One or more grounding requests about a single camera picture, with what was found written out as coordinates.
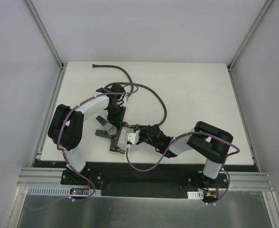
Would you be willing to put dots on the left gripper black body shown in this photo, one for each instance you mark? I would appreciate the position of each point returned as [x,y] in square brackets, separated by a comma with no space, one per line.
[118,128]

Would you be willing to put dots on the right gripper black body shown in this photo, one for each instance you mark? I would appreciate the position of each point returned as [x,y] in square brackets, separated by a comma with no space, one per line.
[142,134]

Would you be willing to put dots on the dark grey faucet valve fitting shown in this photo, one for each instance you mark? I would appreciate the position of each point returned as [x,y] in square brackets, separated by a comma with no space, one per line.
[111,130]

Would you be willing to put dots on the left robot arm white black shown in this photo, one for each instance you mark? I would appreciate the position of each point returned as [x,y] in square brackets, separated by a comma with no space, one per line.
[66,128]

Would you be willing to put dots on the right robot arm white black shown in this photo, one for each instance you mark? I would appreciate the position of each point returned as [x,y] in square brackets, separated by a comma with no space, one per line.
[211,142]

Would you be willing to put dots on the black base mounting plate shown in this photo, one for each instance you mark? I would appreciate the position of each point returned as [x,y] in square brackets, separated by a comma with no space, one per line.
[171,181]

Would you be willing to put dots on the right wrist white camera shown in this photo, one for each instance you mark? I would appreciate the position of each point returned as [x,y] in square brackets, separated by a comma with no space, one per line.
[132,137]

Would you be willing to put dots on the right white cable duct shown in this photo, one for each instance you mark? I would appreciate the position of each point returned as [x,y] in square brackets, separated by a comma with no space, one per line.
[195,195]

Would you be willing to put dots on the white cable duct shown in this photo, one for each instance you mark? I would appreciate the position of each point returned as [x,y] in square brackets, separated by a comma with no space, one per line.
[195,195]
[63,191]

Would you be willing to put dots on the left white cable duct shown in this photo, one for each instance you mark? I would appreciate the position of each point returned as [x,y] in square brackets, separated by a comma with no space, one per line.
[63,191]

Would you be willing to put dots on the front aluminium rail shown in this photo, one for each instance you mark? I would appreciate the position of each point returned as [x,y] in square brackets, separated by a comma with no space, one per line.
[250,181]

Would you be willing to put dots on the right aluminium frame post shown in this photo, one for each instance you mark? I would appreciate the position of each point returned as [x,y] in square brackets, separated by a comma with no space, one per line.
[252,29]

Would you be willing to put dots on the aluminium frame post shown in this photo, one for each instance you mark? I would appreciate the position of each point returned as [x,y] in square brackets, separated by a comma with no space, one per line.
[252,29]
[44,33]

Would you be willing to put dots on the left aluminium frame post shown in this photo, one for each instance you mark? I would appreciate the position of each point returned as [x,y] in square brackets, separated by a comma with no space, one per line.
[44,33]

